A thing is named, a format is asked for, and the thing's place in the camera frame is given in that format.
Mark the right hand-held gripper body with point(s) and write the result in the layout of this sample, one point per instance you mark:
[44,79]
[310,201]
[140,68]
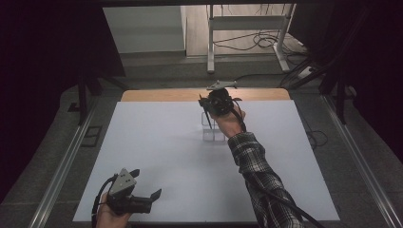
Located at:
[220,98]

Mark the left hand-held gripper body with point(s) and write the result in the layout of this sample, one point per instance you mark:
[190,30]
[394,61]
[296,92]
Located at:
[126,196]

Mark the black brush with gold ferrule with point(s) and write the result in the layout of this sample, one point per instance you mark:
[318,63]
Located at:
[208,119]

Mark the clear acrylic organizer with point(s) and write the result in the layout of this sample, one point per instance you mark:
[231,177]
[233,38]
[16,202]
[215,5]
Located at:
[214,131]

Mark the person's right hand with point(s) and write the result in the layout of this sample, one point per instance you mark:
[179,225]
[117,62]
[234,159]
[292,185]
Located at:
[229,122]

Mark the person's left hand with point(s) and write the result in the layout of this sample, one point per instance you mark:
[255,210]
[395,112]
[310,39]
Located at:
[111,217]

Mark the white table mat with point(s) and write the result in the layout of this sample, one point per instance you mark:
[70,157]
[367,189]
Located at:
[177,177]

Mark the dark floor outlet plate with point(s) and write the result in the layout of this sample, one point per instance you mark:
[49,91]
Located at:
[91,136]

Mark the white power strip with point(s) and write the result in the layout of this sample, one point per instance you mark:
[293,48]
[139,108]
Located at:
[305,72]

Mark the black metal stand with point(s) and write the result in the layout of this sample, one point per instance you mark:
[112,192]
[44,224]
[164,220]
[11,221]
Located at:
[340,95]
[83,98]

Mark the dark curtain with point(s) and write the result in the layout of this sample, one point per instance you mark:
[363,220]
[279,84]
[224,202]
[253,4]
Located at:
[41,63]
[374,63]

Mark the silver floor rail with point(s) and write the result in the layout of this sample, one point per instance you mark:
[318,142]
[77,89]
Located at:
[361,164]
[60,177]

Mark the white metal desk frame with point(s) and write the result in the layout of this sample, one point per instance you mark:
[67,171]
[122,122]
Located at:
[244,22]

